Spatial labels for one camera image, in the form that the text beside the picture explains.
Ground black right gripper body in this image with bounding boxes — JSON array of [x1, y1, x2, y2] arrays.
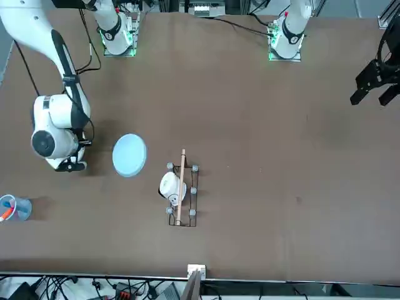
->
[[55, 156, 88, 172]]

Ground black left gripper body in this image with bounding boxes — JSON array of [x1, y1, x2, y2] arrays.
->
[[355, 59, 400, 92]]

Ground blue plate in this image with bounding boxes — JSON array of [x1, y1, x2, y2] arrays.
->
[[112, 133, 148, 178]]

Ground clear plastic cup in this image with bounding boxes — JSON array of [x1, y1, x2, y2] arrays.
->
[[0, 194, 33, 222]]

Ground orange marker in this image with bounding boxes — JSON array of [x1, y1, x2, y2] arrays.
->
[[0, 206, 16, 223]]

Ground white cup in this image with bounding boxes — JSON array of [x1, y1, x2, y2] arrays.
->
[[159, 171, 188, 202]]

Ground wooden rod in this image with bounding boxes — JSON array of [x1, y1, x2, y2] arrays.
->
[[175, 149, 188, 226]]

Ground black power strip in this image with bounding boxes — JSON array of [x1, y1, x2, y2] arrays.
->
[[114, 282, 141, 300]]

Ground white power strip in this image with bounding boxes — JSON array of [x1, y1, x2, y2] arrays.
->
[[188, 2, 214, 16]]

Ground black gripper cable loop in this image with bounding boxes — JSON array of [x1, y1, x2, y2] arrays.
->
[[376, 21, 400, 65]]

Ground aluminium frame profile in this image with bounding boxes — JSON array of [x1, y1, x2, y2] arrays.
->
[[377, 5, 400, 29]]

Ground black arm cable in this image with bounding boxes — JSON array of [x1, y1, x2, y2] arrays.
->
[[14, 7, 103, 163]]

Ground white cable tray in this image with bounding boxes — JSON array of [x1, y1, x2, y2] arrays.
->
[[0, 274, 188, 300]]

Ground black wire cup rack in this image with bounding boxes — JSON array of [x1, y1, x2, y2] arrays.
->
[[165, 149, 201, 228]]

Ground black table cable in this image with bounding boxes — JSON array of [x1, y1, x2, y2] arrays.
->
[[199, 16, 273, 37]]

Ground aluminium post with bracket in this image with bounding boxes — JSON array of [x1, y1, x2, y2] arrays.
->
[[182, 264, 208, 300]]

